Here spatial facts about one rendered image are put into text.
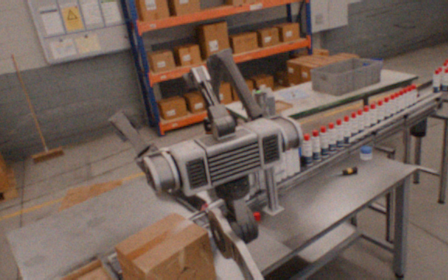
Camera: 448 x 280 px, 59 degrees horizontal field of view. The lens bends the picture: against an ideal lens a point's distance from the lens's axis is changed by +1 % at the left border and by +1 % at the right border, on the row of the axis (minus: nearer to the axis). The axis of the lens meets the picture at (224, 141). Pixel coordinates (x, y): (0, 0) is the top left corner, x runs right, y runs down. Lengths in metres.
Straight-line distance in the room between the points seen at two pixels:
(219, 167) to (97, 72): 5.09
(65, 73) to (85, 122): 0.79
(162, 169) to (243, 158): 0.29
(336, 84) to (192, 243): 2.75
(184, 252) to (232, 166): 0.41
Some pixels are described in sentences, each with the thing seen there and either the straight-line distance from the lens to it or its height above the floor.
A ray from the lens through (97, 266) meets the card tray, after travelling 2.12.
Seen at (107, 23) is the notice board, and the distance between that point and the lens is 6.17.
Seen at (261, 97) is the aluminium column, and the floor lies 1.49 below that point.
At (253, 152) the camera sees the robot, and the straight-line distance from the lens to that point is 1.41.
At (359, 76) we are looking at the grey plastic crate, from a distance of 4.19.
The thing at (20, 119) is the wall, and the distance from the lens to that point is 6.43.
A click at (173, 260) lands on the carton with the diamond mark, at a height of 1.09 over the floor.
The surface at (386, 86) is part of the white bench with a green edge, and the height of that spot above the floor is 0.79.
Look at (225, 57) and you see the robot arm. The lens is 1.76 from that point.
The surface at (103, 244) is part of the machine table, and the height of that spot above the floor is 0.83.
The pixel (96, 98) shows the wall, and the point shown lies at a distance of 6.41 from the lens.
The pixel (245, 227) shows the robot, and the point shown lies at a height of 1.17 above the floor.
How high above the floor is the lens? 2.05
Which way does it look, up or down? 23 degrees down
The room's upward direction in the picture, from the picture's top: 9 degrees counter-clockwise
